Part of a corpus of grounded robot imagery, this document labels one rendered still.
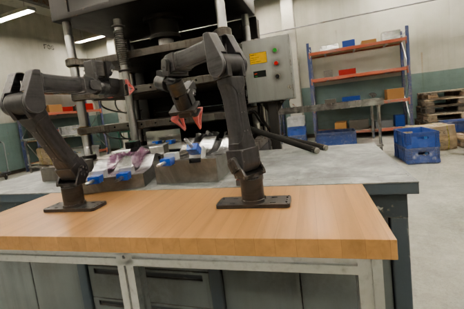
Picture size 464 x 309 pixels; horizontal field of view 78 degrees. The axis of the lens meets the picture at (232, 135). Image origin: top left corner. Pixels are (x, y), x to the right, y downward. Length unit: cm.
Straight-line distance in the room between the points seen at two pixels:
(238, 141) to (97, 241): 42
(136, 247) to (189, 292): 61
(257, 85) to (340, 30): 606
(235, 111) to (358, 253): 42
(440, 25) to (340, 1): 220
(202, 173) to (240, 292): 47
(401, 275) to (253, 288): 50
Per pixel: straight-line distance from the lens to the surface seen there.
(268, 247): 63
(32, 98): 96
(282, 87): 185
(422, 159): 463
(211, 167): 107
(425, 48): 794
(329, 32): 782
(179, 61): 93
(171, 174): 114
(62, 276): 168
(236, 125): 76
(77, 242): 84
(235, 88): 76
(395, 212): 104
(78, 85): 111
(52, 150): 102
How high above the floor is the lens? 107
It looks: 6 degrees down
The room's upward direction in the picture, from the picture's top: 7 degrees counter-clockwise
